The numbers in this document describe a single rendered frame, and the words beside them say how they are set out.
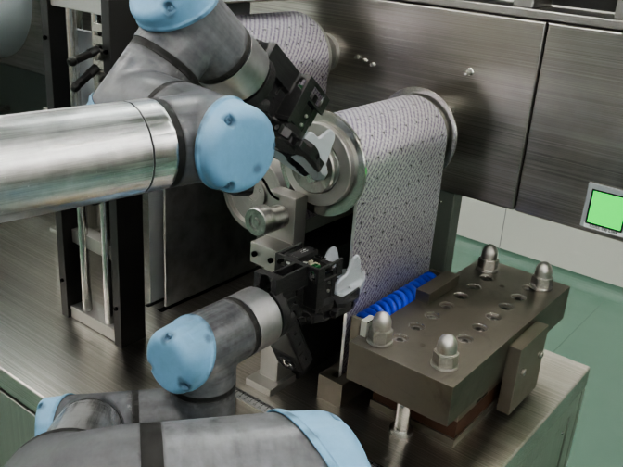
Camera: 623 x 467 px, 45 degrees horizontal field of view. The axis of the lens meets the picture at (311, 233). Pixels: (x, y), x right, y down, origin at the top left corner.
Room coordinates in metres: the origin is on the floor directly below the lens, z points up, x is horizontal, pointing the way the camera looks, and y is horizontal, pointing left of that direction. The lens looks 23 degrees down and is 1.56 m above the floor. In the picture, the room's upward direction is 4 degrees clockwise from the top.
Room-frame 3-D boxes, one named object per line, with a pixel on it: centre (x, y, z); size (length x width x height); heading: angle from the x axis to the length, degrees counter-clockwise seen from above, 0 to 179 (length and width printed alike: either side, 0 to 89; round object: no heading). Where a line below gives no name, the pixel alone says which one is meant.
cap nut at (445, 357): (0.85, -0.19, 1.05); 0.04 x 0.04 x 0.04
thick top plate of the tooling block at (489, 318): (1.00, -0.25, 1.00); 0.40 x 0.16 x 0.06; 143
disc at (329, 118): (0.99, -0.01, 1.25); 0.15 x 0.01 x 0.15; 53
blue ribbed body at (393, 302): (1.03, -0.14, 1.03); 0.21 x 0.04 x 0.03; 143
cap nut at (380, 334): (0.90, -0.10, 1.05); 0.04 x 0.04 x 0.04
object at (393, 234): (1.05, -0.13, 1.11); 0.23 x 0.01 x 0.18; 143
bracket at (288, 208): (0.97, 0.05, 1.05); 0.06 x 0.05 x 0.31; 143
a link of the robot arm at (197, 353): (0.73, 0.11, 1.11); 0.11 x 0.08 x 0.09; 143
